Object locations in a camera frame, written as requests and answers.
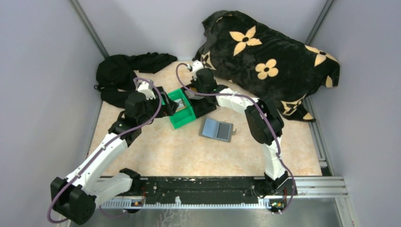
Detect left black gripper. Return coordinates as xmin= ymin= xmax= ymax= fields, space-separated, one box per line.
xmin=138 ymin=91 xmax=178 ymax=126

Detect green plastic bin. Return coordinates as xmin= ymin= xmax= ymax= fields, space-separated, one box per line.
xmin=168 ymin=88 xmax=196 ymax=129

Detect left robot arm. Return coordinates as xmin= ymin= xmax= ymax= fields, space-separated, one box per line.
xmin=46 ymin=81 xmax=178 ymax=225

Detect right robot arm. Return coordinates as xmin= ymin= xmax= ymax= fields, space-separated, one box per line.
xmin=184 ymin=68 xmax=292 ymax=195

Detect cards in black bin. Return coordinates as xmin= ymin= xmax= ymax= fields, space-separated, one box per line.
xmin=185 ymin=90 xmax=204 ymax=100

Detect black plastic bin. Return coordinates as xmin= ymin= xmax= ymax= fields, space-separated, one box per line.
xmin=187 ymin=95 xmax=217 ymax=119

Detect black cloth garment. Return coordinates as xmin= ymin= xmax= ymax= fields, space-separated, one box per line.
xmin=94 ymin=52 xmax=177 ymax=108

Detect black floral plush blanket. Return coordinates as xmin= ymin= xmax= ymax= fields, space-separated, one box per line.
xmin=195 ymin=10 xmax=340 ymax=122

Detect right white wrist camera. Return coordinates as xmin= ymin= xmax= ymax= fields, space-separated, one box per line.
xmin=188 ymin=60 xmax=204 ymax=73

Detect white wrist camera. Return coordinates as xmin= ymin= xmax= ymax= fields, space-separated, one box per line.
xmin=188 ymin=60 xmax=204 ymax=73
xmin=137 ymin=80 xmax=156 ymax=100

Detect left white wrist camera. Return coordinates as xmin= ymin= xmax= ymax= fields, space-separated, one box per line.
xmin=137 ymin=80 xmax=156 ymax=100

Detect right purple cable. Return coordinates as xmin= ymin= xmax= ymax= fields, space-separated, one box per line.
xmin=175 ymin=62 xmax=297 ymax=215

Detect purple cable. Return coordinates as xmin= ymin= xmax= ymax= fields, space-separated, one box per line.
xmin=47 ymin=77 xmax=163 ymax=224
xmin=175 ymin=62 xmax=297 ymax=215

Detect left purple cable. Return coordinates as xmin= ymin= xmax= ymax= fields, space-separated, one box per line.
xmin=47 ymin=77 xmax=163 ymax=224

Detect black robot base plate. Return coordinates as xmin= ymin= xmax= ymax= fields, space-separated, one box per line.
xmin=112 ymin=175 xmax=297 ymax=206

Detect aluminium frame rail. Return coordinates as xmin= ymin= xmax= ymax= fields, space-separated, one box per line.
xmin=92 ymin=176 xmax=348 ymax=211

